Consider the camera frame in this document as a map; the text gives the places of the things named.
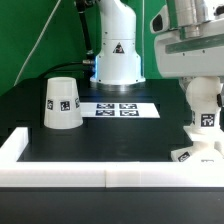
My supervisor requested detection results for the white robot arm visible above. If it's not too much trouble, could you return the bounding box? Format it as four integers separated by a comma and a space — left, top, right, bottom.
90, 0, 224, 91

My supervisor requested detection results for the white marker sheet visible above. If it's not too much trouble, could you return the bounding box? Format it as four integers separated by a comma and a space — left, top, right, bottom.
81, 102, 160, 119

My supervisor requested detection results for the white U-shaped fence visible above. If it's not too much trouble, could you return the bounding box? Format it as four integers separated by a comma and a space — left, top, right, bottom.
0, 127, 224, 188

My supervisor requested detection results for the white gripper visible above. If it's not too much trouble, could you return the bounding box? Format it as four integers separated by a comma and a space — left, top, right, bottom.
154, 19, 224, 78

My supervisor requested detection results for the white cable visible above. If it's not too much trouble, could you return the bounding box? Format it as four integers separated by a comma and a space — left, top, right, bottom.
13, 0, 63, 87

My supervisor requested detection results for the white lamp base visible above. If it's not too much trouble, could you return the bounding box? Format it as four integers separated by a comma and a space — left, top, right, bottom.
171, 131, 224, 163

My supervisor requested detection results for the black cable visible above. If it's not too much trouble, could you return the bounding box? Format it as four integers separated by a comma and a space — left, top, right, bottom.
39, 0, 98, 79

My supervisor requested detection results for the white lamp shade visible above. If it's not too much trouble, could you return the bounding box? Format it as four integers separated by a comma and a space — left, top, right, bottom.
44, 77, 83, 129

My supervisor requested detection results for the white lamp bulb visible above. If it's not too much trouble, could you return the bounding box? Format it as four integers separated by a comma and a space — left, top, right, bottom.
186, 77, 222, 133

